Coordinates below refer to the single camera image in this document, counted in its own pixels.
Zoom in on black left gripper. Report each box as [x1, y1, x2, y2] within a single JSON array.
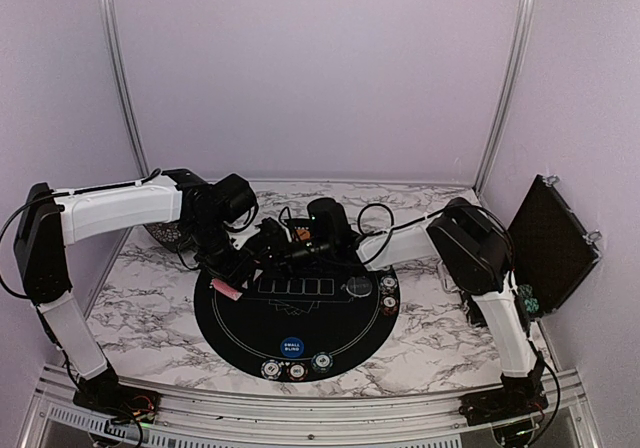
[[185, 217, 257, 295]]

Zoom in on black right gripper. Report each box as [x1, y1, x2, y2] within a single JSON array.
[[253, 232, 334, 282]]

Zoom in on orange big blind button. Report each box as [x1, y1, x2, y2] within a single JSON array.
[[292, 228, 310, 241]]

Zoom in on black dealer button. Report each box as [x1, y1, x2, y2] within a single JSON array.
[[345, 276, 373, 298]]

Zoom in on red playing card deck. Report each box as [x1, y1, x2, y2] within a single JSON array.
[[210, 279, 243, 301]]

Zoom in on blue small blind button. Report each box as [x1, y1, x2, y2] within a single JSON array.
[[280, 337, 305, 359]]

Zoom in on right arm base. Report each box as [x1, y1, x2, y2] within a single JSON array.
[[459, 382, 549, 426]]

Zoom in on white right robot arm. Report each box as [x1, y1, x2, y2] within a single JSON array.
[[243, 197, 545, 416]]

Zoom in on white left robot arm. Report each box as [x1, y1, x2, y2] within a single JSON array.
[[14, 169, 258, 413]]

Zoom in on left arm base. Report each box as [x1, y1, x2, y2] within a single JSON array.
[[73, 366, 161, 424]]

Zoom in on black floral patterned pouch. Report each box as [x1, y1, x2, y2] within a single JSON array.
[[144, 222, 193, 253]]

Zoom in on round black poker mat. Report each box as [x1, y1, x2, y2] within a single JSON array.
[[193, 218, 401, 382]]

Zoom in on black poker chip case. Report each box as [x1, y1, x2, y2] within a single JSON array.
[[509, 175, 600, 319]]

